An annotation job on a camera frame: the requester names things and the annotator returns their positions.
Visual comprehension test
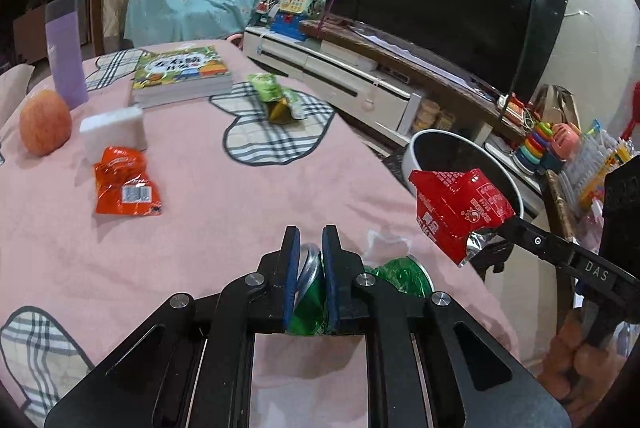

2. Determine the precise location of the stack of cream containers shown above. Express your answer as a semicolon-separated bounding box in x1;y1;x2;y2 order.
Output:
412;100;456;132

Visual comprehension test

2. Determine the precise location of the orange snack packet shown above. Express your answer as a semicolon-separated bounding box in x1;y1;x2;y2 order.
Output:
93;146;163;216

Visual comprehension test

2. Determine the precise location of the yellow picture box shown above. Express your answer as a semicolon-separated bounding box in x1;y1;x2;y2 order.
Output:
595;143;636;189

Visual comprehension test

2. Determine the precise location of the red snack packet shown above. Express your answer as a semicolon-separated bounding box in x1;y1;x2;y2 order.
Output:
408;168;516;267

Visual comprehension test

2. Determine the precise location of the white television cabinet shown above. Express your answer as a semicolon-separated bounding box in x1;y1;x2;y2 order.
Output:
242;20;546;189

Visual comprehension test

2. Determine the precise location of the pink blanket with checked patches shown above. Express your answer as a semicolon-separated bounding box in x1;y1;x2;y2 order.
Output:
0;38;521;428

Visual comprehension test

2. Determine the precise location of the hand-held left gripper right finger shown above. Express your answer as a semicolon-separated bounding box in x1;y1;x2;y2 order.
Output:
321;224;572;428

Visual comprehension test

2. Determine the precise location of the white bin with black bag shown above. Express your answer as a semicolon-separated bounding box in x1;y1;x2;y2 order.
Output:
402;129;525;221

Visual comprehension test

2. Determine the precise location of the red apple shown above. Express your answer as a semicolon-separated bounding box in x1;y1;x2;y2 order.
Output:
19;89;73;157

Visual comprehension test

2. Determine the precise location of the brown bag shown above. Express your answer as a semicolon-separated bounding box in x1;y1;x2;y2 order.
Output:
530;84;581;129

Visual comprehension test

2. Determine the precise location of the white plastic fence basket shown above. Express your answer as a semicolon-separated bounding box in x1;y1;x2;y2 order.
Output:
557;128;613;209

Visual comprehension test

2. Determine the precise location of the pink ball toy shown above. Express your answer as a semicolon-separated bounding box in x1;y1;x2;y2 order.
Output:
547;123;581;159

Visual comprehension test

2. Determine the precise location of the green children's book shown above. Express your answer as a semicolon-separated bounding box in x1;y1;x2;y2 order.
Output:
131;46;235;109

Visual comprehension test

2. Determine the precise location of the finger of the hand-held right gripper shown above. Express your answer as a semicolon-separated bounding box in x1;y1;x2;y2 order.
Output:
492;214;581;269

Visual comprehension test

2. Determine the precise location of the teal floral cloth cover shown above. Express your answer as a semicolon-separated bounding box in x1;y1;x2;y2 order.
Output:
123;0;264;43

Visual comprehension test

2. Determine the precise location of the green snack packet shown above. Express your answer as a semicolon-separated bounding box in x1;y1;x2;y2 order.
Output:
247;72;306;125

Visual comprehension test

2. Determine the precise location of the rainbow stacking ring toy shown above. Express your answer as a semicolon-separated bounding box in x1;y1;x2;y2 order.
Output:
515;120;553;169

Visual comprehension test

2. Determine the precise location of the crushed green can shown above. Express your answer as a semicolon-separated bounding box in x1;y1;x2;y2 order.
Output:
292;240;435;337

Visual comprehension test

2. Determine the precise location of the brown marble side table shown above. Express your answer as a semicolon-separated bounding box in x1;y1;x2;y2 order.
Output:
542;168;583;253

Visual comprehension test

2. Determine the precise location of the blue toy cash register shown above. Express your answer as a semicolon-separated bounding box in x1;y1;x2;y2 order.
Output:
270;10;306;41

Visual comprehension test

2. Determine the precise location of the person's right hand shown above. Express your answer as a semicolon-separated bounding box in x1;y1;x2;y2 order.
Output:
537;308;640;409

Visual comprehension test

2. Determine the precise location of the black flat television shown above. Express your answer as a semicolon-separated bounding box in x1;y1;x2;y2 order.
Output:
327;0;571;96

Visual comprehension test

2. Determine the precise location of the white foam block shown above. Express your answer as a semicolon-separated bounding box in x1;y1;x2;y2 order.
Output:
79;104;147;161

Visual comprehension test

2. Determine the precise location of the red fly swatter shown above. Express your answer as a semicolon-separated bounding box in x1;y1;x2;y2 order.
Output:
620;80;640;143

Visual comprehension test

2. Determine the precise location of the purple bottle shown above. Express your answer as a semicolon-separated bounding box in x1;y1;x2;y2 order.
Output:
45;0;90;109

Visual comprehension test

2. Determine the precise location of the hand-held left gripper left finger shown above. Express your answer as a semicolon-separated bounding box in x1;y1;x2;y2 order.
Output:
44;225;302;428

